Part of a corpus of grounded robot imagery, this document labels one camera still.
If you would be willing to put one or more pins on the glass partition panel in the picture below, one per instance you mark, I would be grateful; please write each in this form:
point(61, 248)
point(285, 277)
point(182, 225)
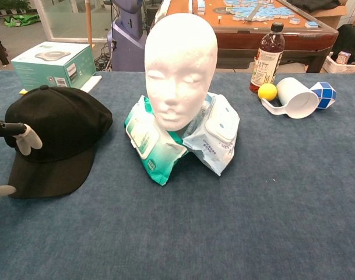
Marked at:
point(69, 20)

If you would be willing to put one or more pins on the blue purple machine base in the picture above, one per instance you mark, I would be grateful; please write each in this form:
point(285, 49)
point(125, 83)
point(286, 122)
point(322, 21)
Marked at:
point(127, 43)

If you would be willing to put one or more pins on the dark drink bottle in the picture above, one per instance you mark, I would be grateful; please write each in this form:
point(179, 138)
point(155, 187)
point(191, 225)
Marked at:
point(267, 52)

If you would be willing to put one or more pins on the green wet wipes pack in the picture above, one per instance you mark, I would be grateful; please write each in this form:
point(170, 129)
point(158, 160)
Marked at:
point(154, 157)

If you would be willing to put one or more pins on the green bag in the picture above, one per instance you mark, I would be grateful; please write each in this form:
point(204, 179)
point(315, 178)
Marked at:
point(21, 21)

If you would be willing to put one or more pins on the white foam mannequin head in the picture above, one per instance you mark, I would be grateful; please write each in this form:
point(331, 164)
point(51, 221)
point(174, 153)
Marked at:
point(180, 58)

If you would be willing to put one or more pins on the blue white snake cube puzzle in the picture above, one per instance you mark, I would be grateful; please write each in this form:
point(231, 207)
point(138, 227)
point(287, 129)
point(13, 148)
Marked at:
point(326, 93)

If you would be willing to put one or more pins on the blue felt table cover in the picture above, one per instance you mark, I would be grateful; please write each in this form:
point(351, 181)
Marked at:
point(177, 227)

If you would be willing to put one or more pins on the wooden pole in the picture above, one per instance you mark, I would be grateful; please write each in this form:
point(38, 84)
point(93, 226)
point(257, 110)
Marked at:
point(89, 23)

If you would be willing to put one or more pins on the light blue wet wipes pack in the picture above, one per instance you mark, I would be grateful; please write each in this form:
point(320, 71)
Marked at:
point(215, 137)

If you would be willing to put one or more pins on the blue mahjong tile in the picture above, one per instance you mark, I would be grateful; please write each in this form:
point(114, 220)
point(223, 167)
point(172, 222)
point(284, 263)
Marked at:
point(294, 21)
point(311, 24)

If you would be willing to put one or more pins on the brown mahjong table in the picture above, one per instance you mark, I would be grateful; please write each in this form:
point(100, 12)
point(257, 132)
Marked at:
point(238, 38)

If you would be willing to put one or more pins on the black cloth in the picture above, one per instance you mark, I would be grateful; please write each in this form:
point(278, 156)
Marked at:
point(314, 5)

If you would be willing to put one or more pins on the yellow flat board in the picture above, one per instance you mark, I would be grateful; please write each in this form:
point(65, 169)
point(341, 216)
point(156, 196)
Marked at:
point(92, 82)

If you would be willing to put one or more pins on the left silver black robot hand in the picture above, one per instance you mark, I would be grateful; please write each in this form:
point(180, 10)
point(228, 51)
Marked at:
point(27, 140)

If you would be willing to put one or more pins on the teal speaker product box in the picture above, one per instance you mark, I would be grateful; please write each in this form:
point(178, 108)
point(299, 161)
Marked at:
point(49, 67)

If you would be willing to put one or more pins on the white plastic basket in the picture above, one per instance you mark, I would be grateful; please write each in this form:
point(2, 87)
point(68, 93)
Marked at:
point(344, 67)

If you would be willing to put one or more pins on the white plastic mug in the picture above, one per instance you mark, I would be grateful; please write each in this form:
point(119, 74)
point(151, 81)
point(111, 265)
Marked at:
point(296, 96)

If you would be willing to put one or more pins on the black baseball cap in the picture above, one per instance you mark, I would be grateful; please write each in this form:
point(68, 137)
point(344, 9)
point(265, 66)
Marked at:
point(63, 122)

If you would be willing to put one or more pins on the brown cardboard box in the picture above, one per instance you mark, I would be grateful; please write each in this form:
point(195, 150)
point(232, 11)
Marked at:
point(331, 16)

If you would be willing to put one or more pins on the yellow ball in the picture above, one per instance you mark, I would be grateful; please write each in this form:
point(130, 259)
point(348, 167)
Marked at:
point(267, 91)

